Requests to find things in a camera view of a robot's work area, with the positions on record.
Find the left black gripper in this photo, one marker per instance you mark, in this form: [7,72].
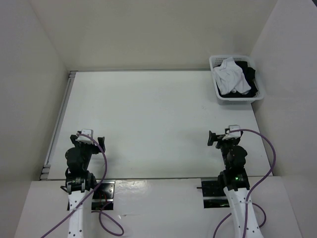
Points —
[95,149]

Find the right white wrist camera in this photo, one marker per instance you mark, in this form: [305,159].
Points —
[232,132]

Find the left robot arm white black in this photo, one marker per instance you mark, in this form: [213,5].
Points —
[80,216]

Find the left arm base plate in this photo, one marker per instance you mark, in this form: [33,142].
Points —
[102,198]

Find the black skirt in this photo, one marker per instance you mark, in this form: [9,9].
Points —
[250,77]

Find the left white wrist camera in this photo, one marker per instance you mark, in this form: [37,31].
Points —
[85,136]

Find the white skirt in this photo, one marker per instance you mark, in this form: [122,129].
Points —
[230,78]

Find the white plastic laundry basket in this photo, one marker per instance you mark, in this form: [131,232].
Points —
[217,60]

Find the aluminium table edge rail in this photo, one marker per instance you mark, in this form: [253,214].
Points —
[46,166]

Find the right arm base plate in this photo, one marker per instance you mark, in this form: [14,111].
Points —
[213,194]

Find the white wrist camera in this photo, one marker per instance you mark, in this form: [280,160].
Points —
[85,136]
[232,132]

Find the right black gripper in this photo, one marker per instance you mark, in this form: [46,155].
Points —
[213,137]

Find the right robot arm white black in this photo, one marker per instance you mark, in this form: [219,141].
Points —
[235,184]

